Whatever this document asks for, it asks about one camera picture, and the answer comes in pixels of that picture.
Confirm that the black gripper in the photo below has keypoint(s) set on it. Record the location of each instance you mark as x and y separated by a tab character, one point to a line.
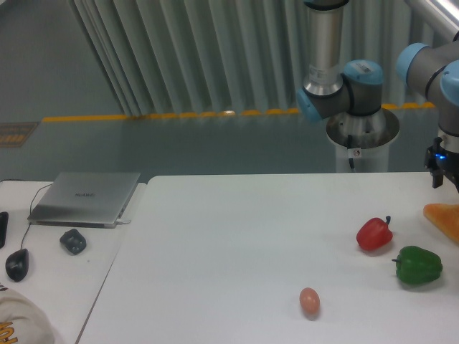
441	162

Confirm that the brown egg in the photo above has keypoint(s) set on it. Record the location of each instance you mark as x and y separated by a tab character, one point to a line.
309	301

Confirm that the silver closed laptop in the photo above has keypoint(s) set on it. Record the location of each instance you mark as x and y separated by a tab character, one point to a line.
85	199

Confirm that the black computer mouse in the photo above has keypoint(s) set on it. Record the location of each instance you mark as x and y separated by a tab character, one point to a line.
17	265

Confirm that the black phone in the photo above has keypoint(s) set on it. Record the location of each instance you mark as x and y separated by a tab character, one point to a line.
4	219

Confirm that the white pleated curtain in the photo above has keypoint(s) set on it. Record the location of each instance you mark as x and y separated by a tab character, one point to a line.
213	56

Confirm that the green bell pepper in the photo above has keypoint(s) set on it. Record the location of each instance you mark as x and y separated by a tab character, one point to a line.
417	266

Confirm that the orange triangular bread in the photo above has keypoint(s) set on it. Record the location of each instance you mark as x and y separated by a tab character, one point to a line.
444	217

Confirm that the white plug in laptop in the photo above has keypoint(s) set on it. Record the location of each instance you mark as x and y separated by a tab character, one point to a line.
122	221

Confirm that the red bell pepper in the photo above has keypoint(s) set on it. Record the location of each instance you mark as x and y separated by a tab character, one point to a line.
374	234

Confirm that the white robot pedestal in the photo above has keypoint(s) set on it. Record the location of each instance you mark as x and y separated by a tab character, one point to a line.
362	143

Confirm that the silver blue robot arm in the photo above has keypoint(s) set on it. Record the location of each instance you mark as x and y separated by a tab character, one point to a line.
349	98

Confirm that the small black plastic object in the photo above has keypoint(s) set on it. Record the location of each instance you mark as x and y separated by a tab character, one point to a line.
73	241

